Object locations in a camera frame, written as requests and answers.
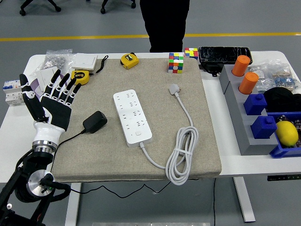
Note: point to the person's torso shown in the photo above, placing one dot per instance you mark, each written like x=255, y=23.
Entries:
x=164, y=23

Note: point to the purple bowl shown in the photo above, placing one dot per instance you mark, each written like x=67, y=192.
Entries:
x=35, y=86

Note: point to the black cloth bundle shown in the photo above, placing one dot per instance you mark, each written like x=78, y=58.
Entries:
x=281, y=99

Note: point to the orange cylinder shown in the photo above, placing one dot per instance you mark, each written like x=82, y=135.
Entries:
x=248, y=83
x=240, y=67

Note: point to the yellow tape measure black label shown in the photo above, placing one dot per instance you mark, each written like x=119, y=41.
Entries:
x=81, y=76

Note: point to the grey-brown mat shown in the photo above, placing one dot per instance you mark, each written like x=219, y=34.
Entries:
x=160, y=113

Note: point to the white flat switch panel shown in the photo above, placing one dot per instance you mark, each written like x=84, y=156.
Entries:
x=83, y=61

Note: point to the clear bag of small parts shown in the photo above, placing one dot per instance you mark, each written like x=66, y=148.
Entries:
x=263, y=82

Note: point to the clear bag of screws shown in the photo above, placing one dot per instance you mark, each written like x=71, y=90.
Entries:
x=55, y=60

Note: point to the grey block holder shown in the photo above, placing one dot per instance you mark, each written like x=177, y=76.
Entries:
x=242, y=131

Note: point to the yellow lemon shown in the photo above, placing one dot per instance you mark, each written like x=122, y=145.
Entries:
x=286, y=134

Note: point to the clear bag of resistors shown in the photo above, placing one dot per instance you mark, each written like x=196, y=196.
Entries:
x=285, y=81

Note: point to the white switch plate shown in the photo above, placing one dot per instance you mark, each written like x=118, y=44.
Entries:
x=43, y=76

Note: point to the white circuit breaker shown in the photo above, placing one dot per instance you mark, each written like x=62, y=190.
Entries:
x=11, y=94

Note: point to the blue plastic bin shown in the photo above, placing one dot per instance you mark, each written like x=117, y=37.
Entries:
x=282, y=151

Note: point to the black device with clip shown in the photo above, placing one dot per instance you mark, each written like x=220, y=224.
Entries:
x=211, y=68

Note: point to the black office chair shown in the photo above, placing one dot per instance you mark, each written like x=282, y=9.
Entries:
x=102, y=10
x=22, y=11

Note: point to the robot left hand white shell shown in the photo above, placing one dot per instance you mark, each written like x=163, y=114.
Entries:
x=56, y=113

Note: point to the blue block with knob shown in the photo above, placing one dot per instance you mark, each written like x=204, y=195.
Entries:
x=263, y=128
x=255, y=104

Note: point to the white table leg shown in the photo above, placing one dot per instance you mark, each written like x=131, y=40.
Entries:
x=244, y=200
x=73, y=207

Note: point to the large Rubik's cube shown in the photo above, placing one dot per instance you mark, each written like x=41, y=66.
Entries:
x=175, y=63

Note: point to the black wrapped box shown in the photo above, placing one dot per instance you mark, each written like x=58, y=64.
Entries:
x=223, y=54

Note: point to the white power strip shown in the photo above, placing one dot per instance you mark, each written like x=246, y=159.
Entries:
x=134, y=122

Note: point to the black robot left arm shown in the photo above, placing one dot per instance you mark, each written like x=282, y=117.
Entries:
x=40, y=157

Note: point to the black plug adapter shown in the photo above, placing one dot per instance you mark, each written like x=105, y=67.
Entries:
x=95, y=122

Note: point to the black table control panel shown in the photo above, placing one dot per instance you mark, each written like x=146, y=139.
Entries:
x=282, y=178

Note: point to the small Rubik's cube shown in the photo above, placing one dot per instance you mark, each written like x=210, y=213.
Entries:
x=191, y=53

